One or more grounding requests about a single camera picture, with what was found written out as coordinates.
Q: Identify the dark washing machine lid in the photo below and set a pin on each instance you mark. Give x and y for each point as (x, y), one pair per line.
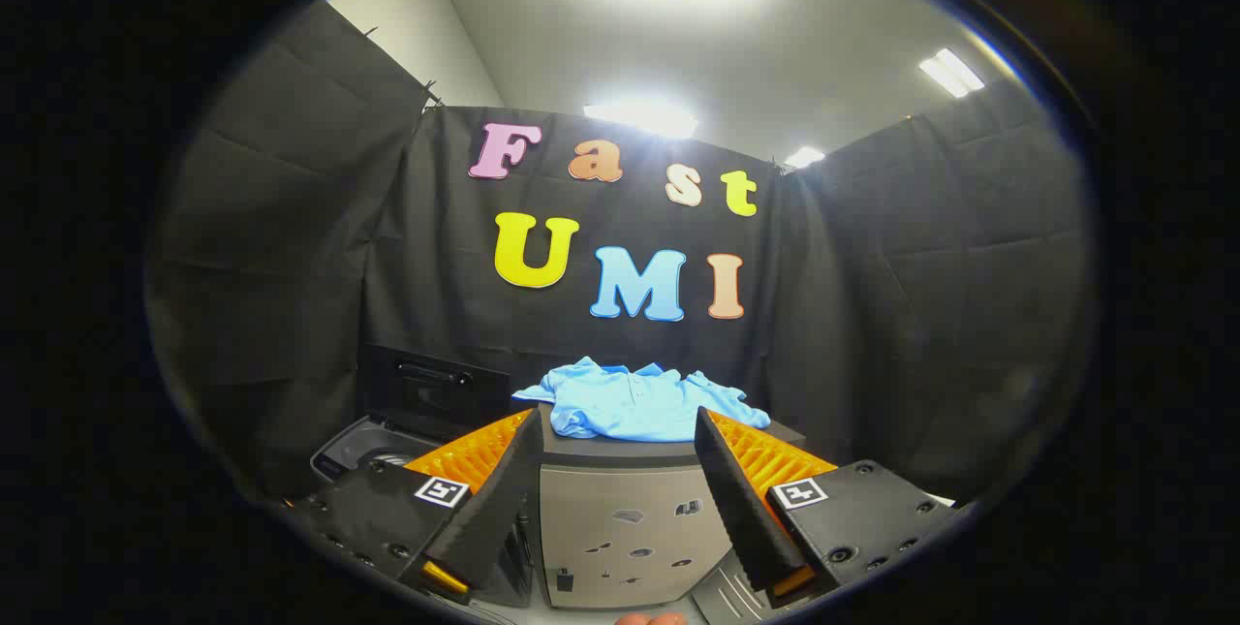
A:
(426, 392)

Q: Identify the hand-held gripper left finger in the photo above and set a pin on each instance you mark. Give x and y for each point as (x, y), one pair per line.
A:
(494, 509)

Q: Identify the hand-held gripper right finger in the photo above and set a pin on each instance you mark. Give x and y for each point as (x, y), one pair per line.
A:
(741, 509)

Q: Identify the grey ridged panel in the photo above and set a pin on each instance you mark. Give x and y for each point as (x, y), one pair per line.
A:
(727, 598)

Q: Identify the black backdrop cloth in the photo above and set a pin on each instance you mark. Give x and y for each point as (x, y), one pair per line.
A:
(291, 247)

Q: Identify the light blue polo shirt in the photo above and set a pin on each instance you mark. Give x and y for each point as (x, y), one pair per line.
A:
(639, 407)

